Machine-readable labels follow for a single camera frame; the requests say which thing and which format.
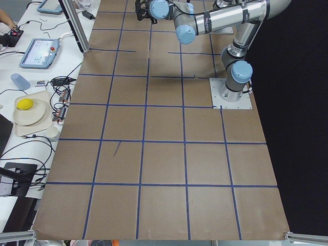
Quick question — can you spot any white paper cup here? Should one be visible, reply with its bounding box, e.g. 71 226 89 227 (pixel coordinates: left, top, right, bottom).
45 126 60 141

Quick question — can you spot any small remote control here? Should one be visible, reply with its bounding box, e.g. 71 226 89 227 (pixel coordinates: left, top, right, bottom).
35 80 48 87

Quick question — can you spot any beige tray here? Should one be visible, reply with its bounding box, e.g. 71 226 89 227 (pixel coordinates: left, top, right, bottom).
13 91 52 137

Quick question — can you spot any black stand base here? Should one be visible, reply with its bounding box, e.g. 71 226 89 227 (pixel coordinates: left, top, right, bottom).
1 162 37 197

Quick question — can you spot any white plate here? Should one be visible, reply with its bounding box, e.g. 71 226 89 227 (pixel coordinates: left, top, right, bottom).
13 99 46 126

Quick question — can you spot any yellow lemon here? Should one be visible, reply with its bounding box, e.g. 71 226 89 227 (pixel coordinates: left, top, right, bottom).
16 98 34 110

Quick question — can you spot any aluminium frame post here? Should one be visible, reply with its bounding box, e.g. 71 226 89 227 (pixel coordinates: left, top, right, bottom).
58 0 90 54

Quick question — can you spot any black power adapter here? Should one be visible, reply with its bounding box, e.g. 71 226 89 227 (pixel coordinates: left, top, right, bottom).
82 11 95 20

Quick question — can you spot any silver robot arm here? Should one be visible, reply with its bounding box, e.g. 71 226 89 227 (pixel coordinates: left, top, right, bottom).
146 0 291 103

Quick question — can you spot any blue teach pendant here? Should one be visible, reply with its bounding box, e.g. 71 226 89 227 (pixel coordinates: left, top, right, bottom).
36 0 63 15
19 38 59 69

